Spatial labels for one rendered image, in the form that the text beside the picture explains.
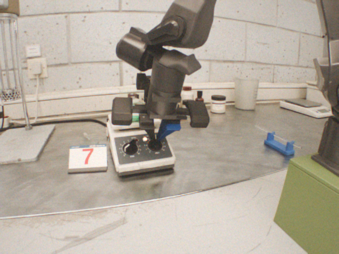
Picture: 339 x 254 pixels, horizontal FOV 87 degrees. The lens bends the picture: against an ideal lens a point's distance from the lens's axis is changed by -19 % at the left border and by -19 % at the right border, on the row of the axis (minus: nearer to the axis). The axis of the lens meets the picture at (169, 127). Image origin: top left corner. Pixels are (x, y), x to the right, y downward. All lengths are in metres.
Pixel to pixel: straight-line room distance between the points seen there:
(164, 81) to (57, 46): 0.72
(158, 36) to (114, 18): 0.69
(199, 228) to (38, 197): 0.30
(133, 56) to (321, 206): 0.35
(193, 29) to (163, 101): 0.13
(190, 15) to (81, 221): 0.35
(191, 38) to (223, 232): 0.28
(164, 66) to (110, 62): 0.67
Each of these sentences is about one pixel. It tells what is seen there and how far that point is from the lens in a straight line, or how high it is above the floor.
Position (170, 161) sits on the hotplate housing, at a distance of 0.47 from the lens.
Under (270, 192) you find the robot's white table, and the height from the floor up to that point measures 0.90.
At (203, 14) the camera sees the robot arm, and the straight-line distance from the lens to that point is 0.32.
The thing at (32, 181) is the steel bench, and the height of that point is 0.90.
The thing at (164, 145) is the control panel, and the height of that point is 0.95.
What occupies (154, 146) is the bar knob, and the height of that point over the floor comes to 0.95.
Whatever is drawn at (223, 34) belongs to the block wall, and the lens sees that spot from 1.16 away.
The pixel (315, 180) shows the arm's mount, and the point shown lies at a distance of 0.29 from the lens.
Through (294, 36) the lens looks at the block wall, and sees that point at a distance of 1.53.
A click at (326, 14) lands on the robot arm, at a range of 0.30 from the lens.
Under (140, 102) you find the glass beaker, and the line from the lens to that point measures 0.50.
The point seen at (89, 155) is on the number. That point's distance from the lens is 0.52.
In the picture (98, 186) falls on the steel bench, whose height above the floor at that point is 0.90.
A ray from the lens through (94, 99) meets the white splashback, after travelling 0.95.
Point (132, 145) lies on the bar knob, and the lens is 0.46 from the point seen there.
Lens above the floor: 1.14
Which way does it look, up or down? 18 degrees down
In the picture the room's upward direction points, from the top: straight up
